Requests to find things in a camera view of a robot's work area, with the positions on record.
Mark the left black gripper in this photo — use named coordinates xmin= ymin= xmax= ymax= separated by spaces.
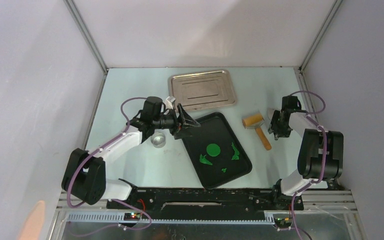
xmin=152 ymin=103 xmax=200 ymax=140

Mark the metal scraper with wooden handle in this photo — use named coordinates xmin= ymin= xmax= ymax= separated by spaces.
xmin=266 ymin=108 xmax=279 ymax=142

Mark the green dough piece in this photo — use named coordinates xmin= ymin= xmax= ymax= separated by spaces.
xmin=206 ymin=143 xmax=221 ymax=157

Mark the silver metal tray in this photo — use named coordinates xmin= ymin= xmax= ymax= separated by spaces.
xmin=168 ymin=69 xmax=237 ymax=111

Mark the round metal cutter ring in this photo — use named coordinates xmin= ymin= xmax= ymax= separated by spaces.
xmin=150 ymin=131 xmax=167 ymax=149

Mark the wooden dough roller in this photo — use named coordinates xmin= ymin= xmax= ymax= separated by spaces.
xmin=242 ymin=113 xmax=272 ymax=151

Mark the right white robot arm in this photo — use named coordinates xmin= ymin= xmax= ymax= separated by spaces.
xmin=267 ymin=108 xmax=344 ymax=209

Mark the green dough scrap right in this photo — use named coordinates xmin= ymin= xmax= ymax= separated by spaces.
xmin=231 ymin=142 xmax=240 ymax=160

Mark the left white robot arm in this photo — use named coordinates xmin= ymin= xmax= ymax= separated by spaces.
xmin=61 ymin=96 xmax=201 ymax=208

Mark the black plastic tray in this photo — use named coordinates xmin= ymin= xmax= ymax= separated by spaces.
xmin=182 ymin=112 xmax=253 ymax=190

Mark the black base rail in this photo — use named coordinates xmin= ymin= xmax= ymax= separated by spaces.
xmin=125 ymin=184 xmax=304 ymax=222

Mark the green dough scrap left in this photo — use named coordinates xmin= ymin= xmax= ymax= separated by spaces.
xmin=199 ymin=154 xmax=213 ymax=166

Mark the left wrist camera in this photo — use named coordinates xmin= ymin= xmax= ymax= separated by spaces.
xmin=164 ymin=96 xmax=176 ymax=110

